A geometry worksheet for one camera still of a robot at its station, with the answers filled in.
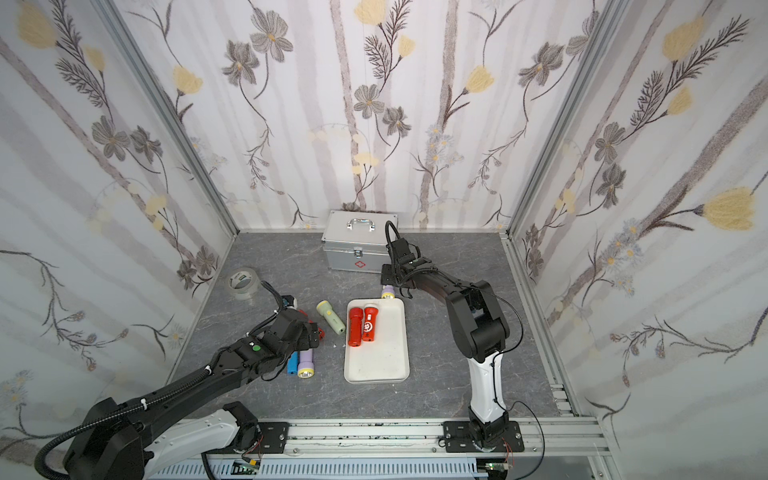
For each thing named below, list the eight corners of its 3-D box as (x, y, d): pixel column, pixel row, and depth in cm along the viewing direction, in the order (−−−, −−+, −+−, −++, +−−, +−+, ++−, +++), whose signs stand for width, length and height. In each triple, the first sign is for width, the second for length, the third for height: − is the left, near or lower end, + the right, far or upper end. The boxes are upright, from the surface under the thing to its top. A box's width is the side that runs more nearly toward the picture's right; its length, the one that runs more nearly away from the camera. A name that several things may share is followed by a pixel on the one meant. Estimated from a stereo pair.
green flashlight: (339, 336, 93) (338, 332, 91) (316, 309, 99) (314, 304, 97) (349, 328, 95) (348, 324, 93) (326, 302, 101) (325, 297, 99)
